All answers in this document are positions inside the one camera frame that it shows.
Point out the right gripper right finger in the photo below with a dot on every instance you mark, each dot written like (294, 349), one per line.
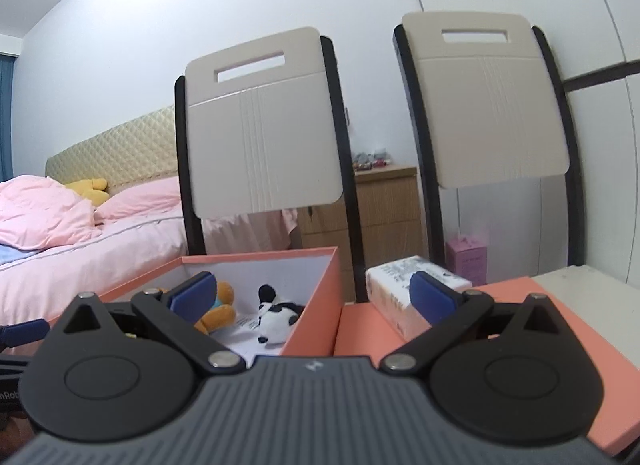
(451, 315)

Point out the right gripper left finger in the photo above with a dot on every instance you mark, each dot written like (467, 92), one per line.
(173, 316)

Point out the orange box lid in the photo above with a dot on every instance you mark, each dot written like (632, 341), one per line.
(529, 376)

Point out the orange bear plush toy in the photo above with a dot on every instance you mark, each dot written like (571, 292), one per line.
(220, 312)

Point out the pink bed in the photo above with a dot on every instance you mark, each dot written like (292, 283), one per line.
(42, 285)

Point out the pink box on floor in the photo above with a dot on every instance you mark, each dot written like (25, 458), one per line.
(468, 257)

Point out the white tissue pack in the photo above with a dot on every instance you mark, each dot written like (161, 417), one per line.
(388, 290)

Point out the orange storage box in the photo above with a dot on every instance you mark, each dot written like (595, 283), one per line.
(310, 277)

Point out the panda plush toy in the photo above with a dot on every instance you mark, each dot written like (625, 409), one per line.
(276, 317)

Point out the wooden nightstand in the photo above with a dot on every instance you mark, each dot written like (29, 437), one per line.
(390, 219)

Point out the pink pillow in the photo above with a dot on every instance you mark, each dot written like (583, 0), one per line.
(157, 196)

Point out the pink duvet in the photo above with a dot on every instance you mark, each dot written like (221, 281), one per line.
(39, 213)

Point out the beige quilted headboard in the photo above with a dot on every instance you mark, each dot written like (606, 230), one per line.
(126, 155)

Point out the small items on nightstand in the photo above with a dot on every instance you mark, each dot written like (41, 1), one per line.
(363, 161)

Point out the left beige chair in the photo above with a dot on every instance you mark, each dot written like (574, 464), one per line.
(261, 127)

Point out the beige chair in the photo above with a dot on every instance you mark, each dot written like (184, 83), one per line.
(261, 127)
(487, 105)

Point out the right beige chair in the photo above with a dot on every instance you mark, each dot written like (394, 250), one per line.
(487, 105)

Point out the blue curtain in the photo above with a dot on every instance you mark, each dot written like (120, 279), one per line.
(6, 92)

